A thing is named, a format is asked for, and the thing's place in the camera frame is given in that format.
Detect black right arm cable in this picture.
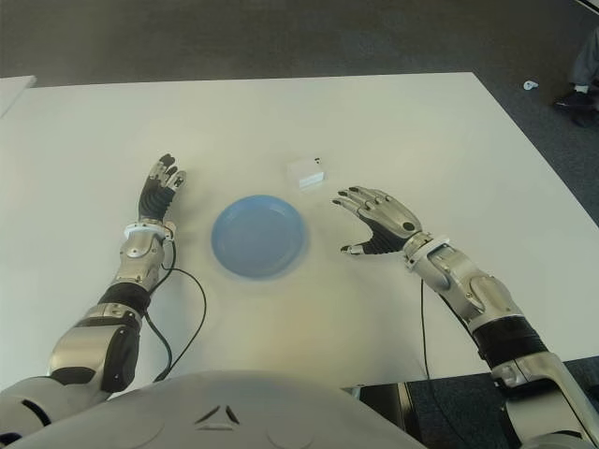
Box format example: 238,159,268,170
419,279,432,379

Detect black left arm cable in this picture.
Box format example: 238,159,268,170
143,238,208,383

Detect blue plastic plate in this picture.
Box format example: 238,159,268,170
210,194,310,281

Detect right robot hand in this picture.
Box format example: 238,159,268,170
330,185,425,257

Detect grey robot torso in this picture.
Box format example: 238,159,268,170
13,370,425,449

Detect white side table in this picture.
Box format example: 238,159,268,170
0,74,37,118

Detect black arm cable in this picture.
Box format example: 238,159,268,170
143,238,208,383
419,279,432,379

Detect white charger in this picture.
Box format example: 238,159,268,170
285,156,325,193

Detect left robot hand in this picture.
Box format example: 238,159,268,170
137,152,187,225

